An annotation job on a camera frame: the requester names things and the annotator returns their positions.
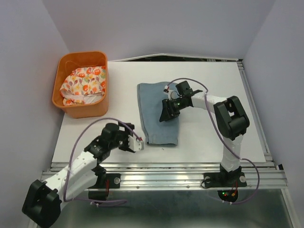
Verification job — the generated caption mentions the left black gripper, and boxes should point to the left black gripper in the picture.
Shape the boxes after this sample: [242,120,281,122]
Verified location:
[109,122,134,151]

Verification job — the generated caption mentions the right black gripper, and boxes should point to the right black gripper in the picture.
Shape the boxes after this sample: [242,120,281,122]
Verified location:
[159,96,188,122]

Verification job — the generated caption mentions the blue denim skirt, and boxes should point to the blue denim skirt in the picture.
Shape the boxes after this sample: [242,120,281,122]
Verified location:
[137,81,179,147]

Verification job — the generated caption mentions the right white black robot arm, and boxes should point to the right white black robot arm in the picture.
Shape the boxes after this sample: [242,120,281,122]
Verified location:
[159,81,250,187]

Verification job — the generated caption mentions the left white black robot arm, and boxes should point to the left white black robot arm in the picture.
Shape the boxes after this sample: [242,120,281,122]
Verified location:
[22,123,143,228]

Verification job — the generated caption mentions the floral orange white skirt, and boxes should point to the floral orange white skirt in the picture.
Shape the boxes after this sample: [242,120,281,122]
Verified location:
[59,66,106,106]

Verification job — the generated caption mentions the orange plastic basket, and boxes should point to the orange plastic basket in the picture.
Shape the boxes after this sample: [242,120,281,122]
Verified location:
[52,51,109,118]

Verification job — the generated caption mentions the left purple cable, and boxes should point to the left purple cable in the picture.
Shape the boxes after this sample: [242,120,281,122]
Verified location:
[63,118,143,207]

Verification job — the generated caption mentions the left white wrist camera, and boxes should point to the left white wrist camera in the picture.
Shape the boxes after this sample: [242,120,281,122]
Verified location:
[128,135,144,153]

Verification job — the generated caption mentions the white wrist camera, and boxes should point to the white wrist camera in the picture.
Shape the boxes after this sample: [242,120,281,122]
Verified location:
[163,86,179,100]
[128,135,144,153]

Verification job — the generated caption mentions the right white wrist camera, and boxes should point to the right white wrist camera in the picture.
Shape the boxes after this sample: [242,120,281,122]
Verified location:
[163,86,179,100]

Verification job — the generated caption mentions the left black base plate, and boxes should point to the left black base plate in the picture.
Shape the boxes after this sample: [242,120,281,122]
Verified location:
[89,173,121,189]

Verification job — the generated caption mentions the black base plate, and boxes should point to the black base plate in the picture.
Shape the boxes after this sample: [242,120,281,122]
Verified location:
[203,172,247,188]
[89,173,121,189]

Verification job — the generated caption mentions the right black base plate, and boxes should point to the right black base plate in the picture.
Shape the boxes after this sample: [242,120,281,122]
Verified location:
[203,172,247,188]

